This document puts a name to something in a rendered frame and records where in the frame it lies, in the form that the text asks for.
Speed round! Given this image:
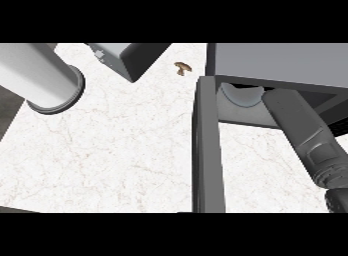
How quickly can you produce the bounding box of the dark grey microwave door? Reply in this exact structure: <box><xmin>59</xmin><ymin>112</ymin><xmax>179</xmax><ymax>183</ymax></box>
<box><xmin>190</xmin><ymin>75</ymin><xmax>229</xmax><ymax>214</ymax></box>

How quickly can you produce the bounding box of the pale glass microwave plate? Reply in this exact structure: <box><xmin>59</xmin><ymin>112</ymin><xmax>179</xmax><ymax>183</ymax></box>
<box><xmin>217</xmin><ymin>82</ymin><xmax>267</xmax><ymax>109</ymax></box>

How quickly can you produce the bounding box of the grey white milk carton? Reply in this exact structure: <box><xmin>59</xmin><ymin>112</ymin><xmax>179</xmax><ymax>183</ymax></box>
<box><xmin>84</xmin><ymin>42</ymin><xmax>173</xmax><ymax>84</ymax></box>

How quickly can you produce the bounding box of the grey microwave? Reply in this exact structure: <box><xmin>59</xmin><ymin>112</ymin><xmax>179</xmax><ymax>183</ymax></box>
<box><xmin>204</xmin><ymin>42</ymin><xmax>348</xmax><ymax>138</ymax></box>

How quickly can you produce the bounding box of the small brown mushroom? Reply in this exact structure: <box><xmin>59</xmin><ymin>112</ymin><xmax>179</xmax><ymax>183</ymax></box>
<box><xmin>173</xmin><ymin>61</ymin><xmax>193</xmax><ymax>77</ymax></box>

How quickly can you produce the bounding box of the white cylinder with dark rim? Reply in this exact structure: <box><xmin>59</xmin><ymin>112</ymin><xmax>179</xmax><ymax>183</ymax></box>
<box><xmin>0</xmin><ymin>42</ymin><xmax>87</xmax><ymax>116</ymax></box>

